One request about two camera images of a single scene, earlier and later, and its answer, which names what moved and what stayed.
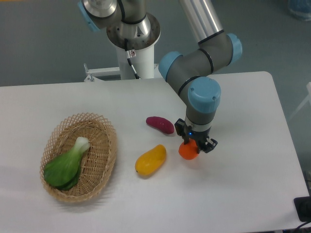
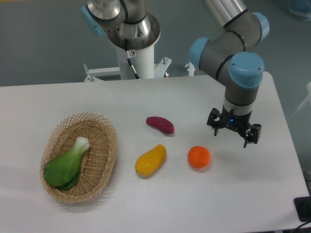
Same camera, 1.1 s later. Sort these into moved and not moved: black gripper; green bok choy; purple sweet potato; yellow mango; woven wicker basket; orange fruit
Moved: black gripper; orange fruit
Not moved: yellow mango; purple sweet potato; woven wicker basket; green bok choy
